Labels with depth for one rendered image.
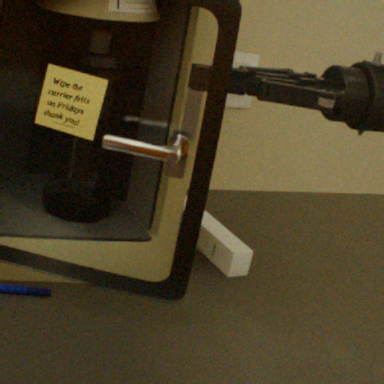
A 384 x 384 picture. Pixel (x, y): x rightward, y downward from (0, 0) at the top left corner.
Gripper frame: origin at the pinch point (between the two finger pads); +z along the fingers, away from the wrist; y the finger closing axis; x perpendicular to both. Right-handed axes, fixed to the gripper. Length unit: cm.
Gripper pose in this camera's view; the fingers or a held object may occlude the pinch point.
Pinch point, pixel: (218, 79)
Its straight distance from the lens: 96.6
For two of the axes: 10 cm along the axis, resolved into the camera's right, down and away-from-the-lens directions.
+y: 3.1, 3.3, -8.9
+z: -9.4, -0.5, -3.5
